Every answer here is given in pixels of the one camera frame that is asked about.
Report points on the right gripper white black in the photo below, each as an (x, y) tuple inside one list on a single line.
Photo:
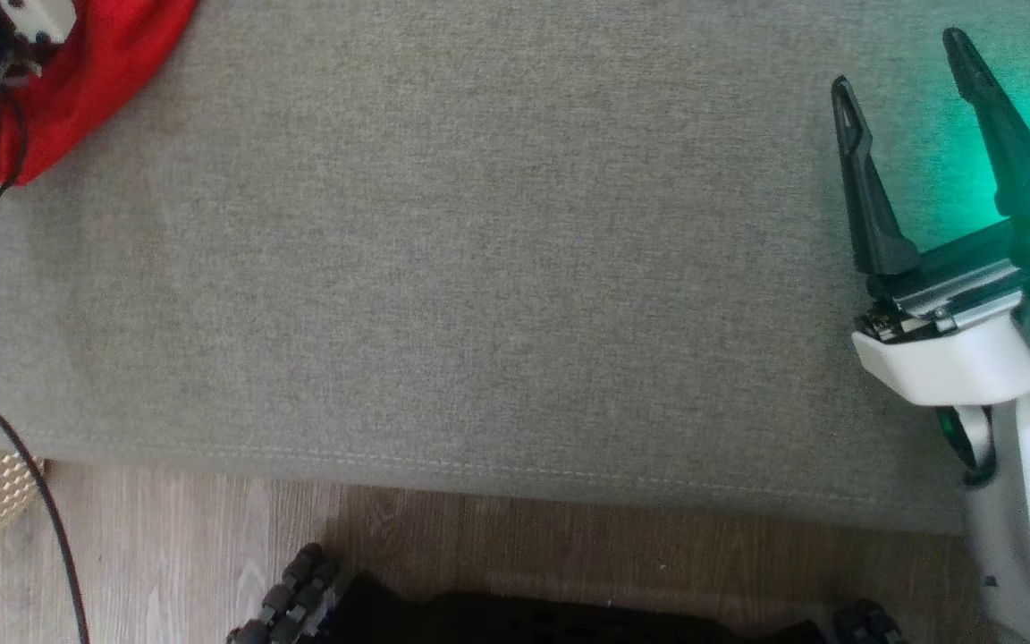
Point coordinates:
[(953, 358)]

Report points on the red white shorts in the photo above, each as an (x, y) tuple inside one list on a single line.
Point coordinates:
[(113, 72)]

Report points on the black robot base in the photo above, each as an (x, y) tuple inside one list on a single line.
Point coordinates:
[(524, 622)]

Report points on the black omni wheel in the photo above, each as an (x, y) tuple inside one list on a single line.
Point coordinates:
[(296, 590), (868, 622)]

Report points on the grey sofa seat cushion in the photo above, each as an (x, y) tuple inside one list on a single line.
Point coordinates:
[(479, 268)]

